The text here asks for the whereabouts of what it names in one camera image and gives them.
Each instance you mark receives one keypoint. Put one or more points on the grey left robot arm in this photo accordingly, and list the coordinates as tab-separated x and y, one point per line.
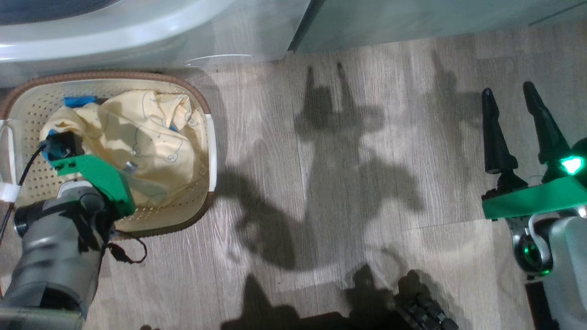
55	256

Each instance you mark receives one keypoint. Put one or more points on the cream perforated laundry basket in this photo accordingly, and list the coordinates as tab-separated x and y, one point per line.
27	105

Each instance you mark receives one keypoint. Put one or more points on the white front-load washing machine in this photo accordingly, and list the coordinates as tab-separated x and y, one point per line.
137	32

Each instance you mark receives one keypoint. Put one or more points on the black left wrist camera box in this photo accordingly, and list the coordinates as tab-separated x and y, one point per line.
66	145

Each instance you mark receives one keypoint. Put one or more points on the black ribbed robot conduit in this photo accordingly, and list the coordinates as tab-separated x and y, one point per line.
426	314

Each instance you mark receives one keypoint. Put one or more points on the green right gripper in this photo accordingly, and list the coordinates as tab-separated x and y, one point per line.
541	199

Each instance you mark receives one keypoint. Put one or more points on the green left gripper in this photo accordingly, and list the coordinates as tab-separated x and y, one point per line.
105	176

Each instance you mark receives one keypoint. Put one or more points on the small blue garment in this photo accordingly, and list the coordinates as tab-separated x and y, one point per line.
80	101

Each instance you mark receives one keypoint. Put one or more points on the pale yellow bear-print garment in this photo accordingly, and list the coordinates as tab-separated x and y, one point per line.
146	137

